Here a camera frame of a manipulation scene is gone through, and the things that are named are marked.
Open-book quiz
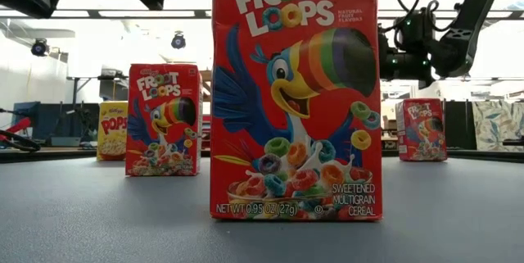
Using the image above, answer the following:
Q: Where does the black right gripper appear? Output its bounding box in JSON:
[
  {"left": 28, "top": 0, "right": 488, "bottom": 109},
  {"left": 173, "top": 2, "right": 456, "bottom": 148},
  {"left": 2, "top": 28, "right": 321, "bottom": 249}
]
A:
[{"left": 378, "top": 33, "right": 437, "bottom": 90}]

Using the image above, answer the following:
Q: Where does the red Froot Loops cereal box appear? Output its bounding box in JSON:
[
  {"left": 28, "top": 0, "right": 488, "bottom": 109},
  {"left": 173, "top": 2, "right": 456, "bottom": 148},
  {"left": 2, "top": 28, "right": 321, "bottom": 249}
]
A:
[
  {"left": 124, "top": 63, "right": 204, "bottom": 177},
  {"left": 395, "top": 97, "right": 449, "bottom": 162},
  {"left": 210, "top": 0, "right": 384, "bottom": 222}
]

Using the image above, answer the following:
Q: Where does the yellow Corn Pops cereal box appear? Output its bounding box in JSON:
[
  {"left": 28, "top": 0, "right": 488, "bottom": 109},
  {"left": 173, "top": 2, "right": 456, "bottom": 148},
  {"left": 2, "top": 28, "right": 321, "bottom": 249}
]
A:
[{"left": 96, "top": 101, "right": 129, "bottom": 161}]

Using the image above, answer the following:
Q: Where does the black panel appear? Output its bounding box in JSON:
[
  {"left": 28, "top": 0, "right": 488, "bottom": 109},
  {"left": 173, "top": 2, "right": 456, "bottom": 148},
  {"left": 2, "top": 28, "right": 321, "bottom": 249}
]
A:
[{"left": 444, "top": 99, "right": 478, "bottom": 152}]

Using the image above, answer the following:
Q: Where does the floral patterned cloth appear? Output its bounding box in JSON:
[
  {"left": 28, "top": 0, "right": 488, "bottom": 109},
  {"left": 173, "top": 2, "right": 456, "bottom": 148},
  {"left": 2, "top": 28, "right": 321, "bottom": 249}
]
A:
[{"left": 471, "top": 99, "right": 524, "bottom": 152}]

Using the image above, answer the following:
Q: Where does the black ceiling spotlight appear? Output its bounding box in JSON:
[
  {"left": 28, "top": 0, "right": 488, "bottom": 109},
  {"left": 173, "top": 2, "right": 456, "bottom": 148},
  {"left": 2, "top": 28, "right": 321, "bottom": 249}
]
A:
[
  {"left": 170, "top": 31, "right": 187, "bottom": 50},
  {"left": 30, "top": 38, "right": 50, "bottom": 57}
]

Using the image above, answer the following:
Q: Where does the blue partition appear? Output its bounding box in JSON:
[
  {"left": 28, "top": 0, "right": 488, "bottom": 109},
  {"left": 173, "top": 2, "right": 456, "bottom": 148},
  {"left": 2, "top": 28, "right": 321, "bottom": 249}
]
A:
[{"left": 11, "top": 101, "right": 102, "bottom": 141}]

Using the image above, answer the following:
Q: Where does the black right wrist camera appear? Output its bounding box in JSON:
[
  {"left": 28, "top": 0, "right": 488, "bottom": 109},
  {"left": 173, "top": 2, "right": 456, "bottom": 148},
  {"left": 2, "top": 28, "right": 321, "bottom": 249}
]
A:
[{"left": 392, "top": 8, "right": 430, "bottom": 51}]

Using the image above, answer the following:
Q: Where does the red handle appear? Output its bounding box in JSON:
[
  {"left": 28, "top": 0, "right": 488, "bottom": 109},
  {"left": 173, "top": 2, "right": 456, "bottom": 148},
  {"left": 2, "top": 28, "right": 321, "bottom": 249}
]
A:
[{"left": 0, "top": 116, "right": 33, "bottom": 141}]

